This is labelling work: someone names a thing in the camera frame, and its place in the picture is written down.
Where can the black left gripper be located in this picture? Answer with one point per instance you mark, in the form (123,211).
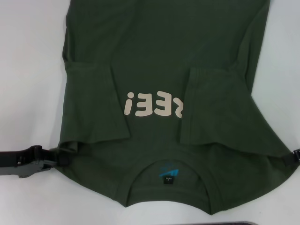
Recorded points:
(21,161)

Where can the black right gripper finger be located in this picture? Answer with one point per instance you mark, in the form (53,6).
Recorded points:
(296,156)

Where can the dark green FREE t-shirt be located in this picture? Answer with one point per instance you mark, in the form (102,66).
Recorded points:
(164,47)

